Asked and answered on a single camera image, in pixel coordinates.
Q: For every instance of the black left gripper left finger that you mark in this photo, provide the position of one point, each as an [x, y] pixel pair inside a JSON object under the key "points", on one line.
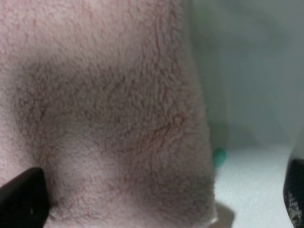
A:
{"points": [[24, 201]]}

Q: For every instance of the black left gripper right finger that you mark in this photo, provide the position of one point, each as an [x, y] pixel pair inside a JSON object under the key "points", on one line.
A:
{"points": [[293, 192]]}

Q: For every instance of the pink terry towel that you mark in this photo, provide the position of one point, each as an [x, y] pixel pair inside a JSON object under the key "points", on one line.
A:
{"points": [[104, 96]]}

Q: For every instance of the small teal table mark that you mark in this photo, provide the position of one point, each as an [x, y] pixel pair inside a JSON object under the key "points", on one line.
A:
{"points": [[219, 157]]}

